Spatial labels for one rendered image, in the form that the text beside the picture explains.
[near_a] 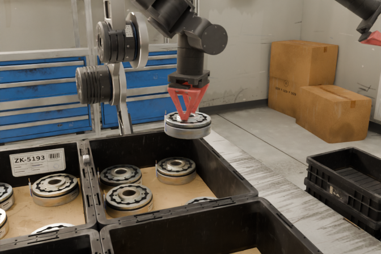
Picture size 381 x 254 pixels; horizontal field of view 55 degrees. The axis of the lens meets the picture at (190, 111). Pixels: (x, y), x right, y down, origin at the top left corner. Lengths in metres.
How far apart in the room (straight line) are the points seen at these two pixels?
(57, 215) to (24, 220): 0.07
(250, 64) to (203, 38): 3.67
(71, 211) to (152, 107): 2.14
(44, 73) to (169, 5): 2.07
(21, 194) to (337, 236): 0.79
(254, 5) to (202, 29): 3.61
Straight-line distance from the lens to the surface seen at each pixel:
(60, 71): 2.73
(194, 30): 0.67
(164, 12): 0.72
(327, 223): 1.09
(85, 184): 0.76
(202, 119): 0.80
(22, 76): 2.72
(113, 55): 1.27
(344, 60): 4.24
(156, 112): 2.97
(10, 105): 2.73
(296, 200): 1.17
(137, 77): 2.85
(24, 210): 0.92
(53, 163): 0.99
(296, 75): 4.11
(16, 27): 3.54
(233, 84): 4.26
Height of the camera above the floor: 1.28
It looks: 17 degrees down
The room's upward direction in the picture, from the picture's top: straight up
